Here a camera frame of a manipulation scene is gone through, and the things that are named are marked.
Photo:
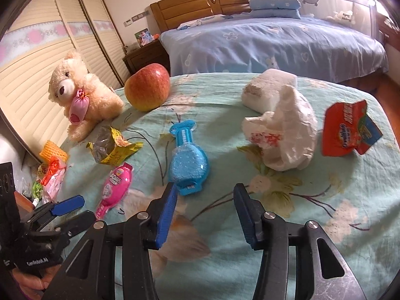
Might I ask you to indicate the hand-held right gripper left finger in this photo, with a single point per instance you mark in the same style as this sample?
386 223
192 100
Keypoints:
165 217

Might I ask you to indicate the yellow snack wrapper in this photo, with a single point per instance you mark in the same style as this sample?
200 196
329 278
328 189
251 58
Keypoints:
115 153

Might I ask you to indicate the folded blue quilt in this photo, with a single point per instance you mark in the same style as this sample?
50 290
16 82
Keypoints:
275 4

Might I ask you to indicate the pink toy package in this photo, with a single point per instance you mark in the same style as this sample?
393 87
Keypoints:
115 184

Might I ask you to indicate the wooden headboard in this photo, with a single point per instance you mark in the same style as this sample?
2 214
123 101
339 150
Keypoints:
187 9

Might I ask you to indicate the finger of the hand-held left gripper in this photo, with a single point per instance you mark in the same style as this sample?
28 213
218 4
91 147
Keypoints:
79 220
68 204

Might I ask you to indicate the wall switch panel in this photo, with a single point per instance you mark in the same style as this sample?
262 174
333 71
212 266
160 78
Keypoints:
136 18

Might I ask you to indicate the photo frame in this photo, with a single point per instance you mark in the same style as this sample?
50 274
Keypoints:
143 37

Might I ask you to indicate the orange foam fruit net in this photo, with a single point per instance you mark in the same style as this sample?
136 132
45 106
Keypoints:
53 151

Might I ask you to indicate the red and pink plastic wrapper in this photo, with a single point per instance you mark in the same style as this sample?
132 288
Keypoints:
53 175

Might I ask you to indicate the person's left hand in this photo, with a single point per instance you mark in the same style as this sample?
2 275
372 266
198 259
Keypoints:
32 284

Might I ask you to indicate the cream louvered wardrobe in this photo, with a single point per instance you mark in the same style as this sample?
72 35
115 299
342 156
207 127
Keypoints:
31 78

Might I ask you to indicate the white and blue printed pillow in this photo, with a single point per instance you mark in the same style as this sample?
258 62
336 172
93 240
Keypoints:
203 22

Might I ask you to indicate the wooden nightstand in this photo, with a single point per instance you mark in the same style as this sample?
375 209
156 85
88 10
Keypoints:
147 56

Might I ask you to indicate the white plastic bag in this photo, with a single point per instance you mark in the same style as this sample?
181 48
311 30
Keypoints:
290 125

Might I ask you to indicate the bed with blue sheet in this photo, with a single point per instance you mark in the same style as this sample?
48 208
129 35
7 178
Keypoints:
250 47

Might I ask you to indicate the cream teddy bear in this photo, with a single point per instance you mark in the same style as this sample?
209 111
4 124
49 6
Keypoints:
93 97

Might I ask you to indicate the red yellow apple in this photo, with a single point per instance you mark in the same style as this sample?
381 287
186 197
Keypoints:
147 87

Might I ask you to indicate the red snack bag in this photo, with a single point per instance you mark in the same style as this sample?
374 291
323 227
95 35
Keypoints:
343 131

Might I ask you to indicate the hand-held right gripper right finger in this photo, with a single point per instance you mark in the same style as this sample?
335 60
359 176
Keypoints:
247 218

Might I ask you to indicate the white plush toy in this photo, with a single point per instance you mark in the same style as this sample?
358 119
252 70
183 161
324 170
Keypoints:
342 15

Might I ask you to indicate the blue blister package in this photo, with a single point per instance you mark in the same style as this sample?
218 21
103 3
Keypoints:
187 162

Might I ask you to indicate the green drink pouch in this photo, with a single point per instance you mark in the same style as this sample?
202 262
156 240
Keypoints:
37 189

